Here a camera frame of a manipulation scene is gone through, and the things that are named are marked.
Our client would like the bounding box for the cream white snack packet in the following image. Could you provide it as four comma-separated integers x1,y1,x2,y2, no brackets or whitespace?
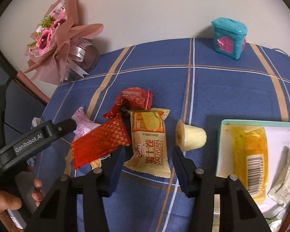
268,147,290,207

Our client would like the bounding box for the red white milk snack packet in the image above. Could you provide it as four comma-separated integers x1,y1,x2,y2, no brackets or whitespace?
279,211,290,232

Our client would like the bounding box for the orange yellow cake packet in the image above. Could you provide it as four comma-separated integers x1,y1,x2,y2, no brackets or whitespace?
230,125,268,204

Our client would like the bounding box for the jelly pudding cup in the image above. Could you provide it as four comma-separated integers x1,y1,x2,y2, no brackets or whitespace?
175,119,207,152

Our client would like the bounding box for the long red patterned packet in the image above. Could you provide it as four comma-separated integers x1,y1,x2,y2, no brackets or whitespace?
72,114,131,170

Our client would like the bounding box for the yellow swiss roll packet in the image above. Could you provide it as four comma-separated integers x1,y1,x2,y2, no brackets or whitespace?
124,108,171,178

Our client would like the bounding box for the person's left hand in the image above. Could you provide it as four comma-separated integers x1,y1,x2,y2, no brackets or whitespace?
0,166,45,232

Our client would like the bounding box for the blue white tissue pack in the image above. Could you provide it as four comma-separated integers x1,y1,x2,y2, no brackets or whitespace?
27,117,43,166

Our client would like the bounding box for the pink snack packet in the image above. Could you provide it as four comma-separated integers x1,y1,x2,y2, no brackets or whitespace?
71,106,100,138

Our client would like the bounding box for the teal-rimmed white tray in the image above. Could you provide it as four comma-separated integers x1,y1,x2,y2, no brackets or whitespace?
216,119,290,218

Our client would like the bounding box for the small red snack packet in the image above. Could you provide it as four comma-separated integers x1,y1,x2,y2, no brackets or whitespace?
103,87,153,119

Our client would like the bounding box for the pink paper flower bouquet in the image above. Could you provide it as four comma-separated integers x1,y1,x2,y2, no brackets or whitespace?
22,0,104,85

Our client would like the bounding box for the blue plaid tablecloth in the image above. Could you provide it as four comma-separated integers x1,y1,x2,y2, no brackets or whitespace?
42,39,290,231

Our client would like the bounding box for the teal toy house box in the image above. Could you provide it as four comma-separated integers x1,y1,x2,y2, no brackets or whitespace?
212,17,248,60

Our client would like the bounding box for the white power cable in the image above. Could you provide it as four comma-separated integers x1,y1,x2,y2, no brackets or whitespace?
273,48,290,65

